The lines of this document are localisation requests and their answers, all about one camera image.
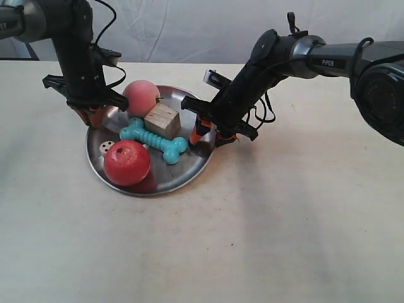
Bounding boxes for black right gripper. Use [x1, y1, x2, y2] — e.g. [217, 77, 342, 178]
[181, 30, 285, 148]

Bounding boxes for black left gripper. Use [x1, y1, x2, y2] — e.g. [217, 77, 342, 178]
[43, 1, 129, 129]

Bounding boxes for small wooden die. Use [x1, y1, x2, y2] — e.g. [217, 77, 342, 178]
[99, 141, 114, 157]

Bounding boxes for turquoise bone toy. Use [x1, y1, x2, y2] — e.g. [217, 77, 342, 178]
[119, 117, 188, 165]

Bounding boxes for wooden cube block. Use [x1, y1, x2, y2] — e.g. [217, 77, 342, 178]
[144, 103, 181, 140]

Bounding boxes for pink peach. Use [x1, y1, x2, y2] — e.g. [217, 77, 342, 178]
[123, 80, 160, 117]

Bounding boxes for red apple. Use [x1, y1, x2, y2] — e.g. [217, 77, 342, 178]
[104, 140, 151, 186]

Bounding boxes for round metal plate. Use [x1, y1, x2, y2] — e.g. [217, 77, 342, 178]
[86, 107, 216, 197]

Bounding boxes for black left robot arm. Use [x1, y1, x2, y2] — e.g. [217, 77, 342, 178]
[1, 1, 129, 128]

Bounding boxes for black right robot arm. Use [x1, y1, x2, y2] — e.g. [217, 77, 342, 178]
[181, 30, 403, 146]

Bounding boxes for white backdrop cloth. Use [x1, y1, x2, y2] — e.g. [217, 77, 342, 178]
[0, 0, 404, 63]

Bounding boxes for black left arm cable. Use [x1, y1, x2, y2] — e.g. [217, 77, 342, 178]
[91, 0, 127, 92]

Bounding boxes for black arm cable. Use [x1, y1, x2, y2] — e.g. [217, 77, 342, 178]
[242, 11, 375, 130]
[91, 0, 127, 92]

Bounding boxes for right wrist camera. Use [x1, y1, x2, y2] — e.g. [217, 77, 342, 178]
[203, 69, 231, 90]

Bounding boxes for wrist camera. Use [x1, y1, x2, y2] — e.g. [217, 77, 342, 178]
[203, 69, 231, 90]
[93, 47, 122, 67]

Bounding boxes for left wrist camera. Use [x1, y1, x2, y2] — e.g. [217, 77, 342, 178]
[93, 47, 122, 67]

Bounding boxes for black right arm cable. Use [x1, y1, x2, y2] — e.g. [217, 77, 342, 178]
[242, 11, 375, 130]

